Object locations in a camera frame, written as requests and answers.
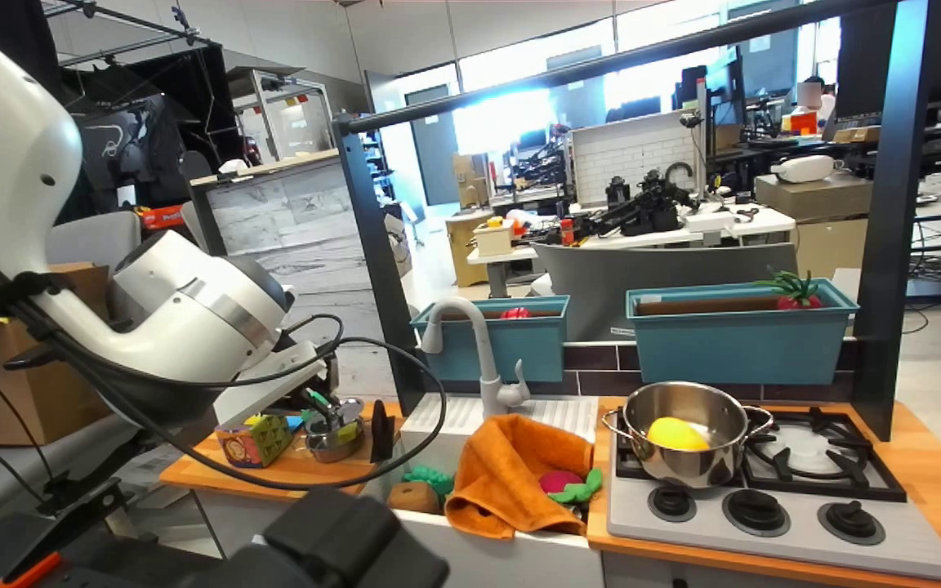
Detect teal planter box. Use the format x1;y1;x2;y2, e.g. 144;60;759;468
427;293;567;382
625;282;857;387

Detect silver pot with handles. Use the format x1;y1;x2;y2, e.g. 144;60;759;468
612;382;774;489

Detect left teal planter box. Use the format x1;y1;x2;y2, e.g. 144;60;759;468
427;293;567;382

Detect green pink toy vegetable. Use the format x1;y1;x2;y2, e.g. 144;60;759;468
539;470;603;506

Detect orange cloth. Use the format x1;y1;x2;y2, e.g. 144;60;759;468
443;414;596;543

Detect yellow lemon toy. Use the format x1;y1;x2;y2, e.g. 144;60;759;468
648;420;710;450

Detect cardboard box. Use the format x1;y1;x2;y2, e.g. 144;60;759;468
0;317;109;447

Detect grey toy faucet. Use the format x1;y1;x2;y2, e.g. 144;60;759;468
422;299;529;420

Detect small silver pot with lid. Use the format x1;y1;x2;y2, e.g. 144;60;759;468
308;400;367;465

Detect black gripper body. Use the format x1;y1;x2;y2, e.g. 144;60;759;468
278;380;341;424

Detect black kitchen frame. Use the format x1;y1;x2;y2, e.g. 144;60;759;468
336;0;937;440

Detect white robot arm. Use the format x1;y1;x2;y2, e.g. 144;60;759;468
0;54;322;429

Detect green grape toy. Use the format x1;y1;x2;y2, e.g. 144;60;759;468
401;465;455;496

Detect black stove grate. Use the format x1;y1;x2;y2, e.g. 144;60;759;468
612;401;913;506

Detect brown kiwi toy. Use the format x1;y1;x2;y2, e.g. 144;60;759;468
390;484;440;514

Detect right teal planter box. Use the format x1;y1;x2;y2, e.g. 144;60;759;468
625;282;857;387

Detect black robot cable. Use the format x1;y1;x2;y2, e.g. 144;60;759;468
0;227;452;494

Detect grey stove panel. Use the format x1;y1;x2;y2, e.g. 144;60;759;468
607;435;941;583

